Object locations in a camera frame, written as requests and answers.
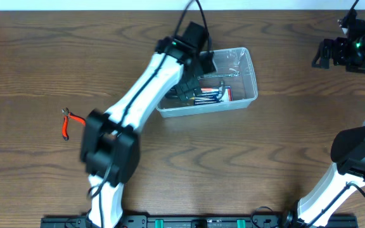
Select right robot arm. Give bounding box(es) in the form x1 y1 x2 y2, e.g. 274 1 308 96
278 7 365 227

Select black yellow screwdriver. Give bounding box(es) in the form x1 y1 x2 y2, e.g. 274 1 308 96
164 90 180 99

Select silver wrench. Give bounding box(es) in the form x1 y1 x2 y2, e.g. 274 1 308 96
202 71 241 78

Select red black pliers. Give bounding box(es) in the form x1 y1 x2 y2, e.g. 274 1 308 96
61 108 86 141

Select left black cable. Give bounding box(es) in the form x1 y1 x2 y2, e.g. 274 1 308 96
86 0 214 228

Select black cable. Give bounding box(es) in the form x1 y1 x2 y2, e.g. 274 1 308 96
305 182 365 228
86 0 214 228

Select blue drill bit case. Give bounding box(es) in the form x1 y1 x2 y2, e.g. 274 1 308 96
193 86 233 106

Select right black cable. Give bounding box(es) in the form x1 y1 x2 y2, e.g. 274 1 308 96
305 182 365 228

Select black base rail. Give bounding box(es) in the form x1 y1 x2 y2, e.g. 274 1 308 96
40 213 358 228

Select small claw hammer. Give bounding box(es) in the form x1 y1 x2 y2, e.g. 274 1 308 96
198 80 231 103

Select clear plastic container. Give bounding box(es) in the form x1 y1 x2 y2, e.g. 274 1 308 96
157 47 258 118

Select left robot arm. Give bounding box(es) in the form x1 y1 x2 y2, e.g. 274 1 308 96
80 22 215 227

